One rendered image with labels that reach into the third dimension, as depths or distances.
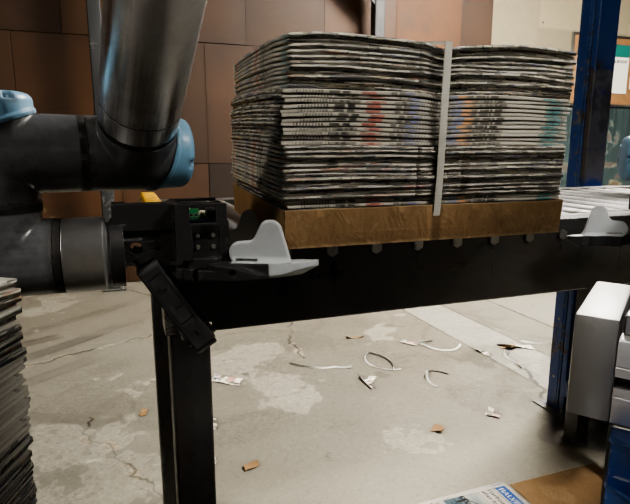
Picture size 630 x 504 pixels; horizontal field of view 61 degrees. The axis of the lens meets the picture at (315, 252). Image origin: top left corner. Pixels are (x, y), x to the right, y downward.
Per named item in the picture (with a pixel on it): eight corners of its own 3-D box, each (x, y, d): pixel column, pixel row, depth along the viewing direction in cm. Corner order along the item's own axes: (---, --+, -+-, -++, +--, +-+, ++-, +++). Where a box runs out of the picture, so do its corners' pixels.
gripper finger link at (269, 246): (315, 222, 53) (224, 220, 54) (315, 280, 54) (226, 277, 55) (318, 218, 56) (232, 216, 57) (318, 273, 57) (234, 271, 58)
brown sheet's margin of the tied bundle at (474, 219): (456, 239, 65) (459, 203, 64) (359, 205, 91) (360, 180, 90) (561, 232, 70) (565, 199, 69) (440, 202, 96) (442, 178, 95)
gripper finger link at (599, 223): (562, 204, 82) (626, 205, 81) (559, 242, 83) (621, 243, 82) (570, 206, 78) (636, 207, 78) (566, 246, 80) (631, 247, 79)
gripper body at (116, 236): (233, 203, 54) (107, 207, 50) (236, 285, 56) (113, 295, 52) (220, 196, 61) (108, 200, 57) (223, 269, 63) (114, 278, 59)
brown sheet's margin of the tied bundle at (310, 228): (282, 250, 58) (282, 210, 57) (232, 210, 84) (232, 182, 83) (412, 241, 63) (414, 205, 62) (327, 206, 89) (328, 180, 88)
